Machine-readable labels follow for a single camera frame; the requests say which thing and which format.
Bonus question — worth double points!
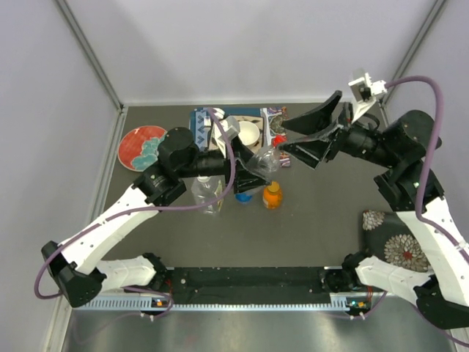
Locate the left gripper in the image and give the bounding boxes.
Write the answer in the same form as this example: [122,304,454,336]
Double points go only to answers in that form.
[179,137,272,194]

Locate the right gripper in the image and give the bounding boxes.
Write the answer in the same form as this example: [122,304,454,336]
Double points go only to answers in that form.
[276,90,399,169]

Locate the clear plastic bottle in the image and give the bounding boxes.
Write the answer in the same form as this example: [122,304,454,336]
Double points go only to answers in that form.
[247,145,281,175]

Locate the red bottle cap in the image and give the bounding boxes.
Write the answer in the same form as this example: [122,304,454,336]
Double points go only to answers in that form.
[272,135,287,147]

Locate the clear bottle white cap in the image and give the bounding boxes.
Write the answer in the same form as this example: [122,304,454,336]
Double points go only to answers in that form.
[191,176,224,216]

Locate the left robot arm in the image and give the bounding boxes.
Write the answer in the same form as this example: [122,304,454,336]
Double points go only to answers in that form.
[40,128,270,308]

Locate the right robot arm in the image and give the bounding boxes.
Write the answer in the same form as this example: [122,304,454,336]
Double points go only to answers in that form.
[279,92,468,330]

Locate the blue label water bottle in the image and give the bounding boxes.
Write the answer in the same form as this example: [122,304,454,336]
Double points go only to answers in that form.
[235,192,254,204]

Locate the orange juice bottle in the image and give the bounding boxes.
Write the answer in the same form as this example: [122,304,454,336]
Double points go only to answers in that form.
[262,181,283,209]

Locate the white ceramic bowl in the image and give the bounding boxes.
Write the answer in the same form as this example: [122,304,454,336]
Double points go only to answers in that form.
[238,121,260,147]

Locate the square floral beige plate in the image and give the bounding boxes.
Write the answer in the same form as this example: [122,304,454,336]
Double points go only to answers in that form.
[208,115,264,153]

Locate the blue patterned placemat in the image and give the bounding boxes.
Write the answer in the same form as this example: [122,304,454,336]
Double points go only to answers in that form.
[190,106,288,151]

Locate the red and teal plate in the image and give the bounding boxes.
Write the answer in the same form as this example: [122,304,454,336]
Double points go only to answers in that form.
[117,125,167,172]

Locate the black floral square plate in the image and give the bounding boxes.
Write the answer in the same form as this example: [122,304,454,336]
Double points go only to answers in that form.
[362,210,431,273]

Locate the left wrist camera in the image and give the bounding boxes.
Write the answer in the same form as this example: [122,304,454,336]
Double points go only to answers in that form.
[210,115,240,158]

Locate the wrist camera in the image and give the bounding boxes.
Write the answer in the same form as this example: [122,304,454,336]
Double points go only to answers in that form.
[348,68,388,124]
[210,115,240,158]

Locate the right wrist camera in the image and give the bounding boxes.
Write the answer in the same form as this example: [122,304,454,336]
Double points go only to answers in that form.
[348,68,388,124]

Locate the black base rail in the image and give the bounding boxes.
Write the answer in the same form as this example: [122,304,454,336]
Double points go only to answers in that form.
[124,265,371,306]

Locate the grey slotted cable duct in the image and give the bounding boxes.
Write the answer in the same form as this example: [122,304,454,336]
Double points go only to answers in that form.
[78,295,371,312]

